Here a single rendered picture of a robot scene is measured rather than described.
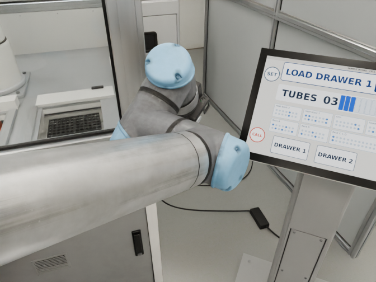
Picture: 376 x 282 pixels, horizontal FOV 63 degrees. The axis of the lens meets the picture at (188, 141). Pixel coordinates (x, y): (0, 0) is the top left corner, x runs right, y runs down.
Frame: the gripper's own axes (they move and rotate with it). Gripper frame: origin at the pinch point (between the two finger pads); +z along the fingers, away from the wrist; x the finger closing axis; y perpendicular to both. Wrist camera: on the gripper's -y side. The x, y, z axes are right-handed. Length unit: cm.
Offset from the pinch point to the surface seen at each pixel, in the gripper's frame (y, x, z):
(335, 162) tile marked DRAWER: 13.3, -35.9, 1.5
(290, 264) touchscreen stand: -14, -50, 51
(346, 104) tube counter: 27.1, -31.2, -1.2
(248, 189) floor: 14, -25, 136
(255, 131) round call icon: 11.1, -15.2, 3.9
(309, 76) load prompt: 29.7, -20.1, -0.7
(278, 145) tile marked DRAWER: 10.6, -22.2, 3.4
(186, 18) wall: 184, 151, 272
